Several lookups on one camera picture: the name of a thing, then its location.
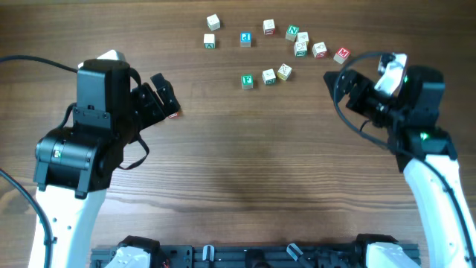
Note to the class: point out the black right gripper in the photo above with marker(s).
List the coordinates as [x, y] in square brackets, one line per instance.
[364, 88]

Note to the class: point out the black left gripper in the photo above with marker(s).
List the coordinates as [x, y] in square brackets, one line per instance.
[157, 110]

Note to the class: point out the red block with drawing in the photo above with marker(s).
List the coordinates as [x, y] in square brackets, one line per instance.
[175, 115]

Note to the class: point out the green Z block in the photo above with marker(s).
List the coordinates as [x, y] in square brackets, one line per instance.
[300, 49]

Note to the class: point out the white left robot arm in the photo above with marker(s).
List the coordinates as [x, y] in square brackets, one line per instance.
[74, 165]

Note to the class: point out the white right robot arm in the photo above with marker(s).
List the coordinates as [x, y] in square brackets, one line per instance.
[406, 103]

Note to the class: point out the red M block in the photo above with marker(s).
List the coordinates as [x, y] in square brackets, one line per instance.
[341, 55]

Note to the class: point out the red Q block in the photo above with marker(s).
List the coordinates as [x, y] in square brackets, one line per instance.
[319, 50]

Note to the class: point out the yellow V block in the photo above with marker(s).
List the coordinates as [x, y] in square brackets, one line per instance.
[284, 72]

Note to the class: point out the yellow side block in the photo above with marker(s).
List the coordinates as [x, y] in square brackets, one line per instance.
[303, 37]

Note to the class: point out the green N block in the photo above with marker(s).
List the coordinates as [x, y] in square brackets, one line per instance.
[292, 32]

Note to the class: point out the green side white block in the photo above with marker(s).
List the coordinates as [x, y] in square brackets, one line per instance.
[269, 76]

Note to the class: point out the green V block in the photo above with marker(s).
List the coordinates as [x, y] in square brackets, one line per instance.
[209, 41]

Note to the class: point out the red X block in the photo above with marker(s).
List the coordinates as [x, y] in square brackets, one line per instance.
[269, 27]

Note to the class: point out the green F block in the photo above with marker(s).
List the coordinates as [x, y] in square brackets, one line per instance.
[247, 81]

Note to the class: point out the plain white block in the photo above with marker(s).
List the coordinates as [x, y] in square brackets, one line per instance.
[213, 22]

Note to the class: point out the blue P block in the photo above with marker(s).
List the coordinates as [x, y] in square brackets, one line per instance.
[245, 39]

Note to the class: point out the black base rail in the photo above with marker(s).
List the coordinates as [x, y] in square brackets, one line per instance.
[367, 250]

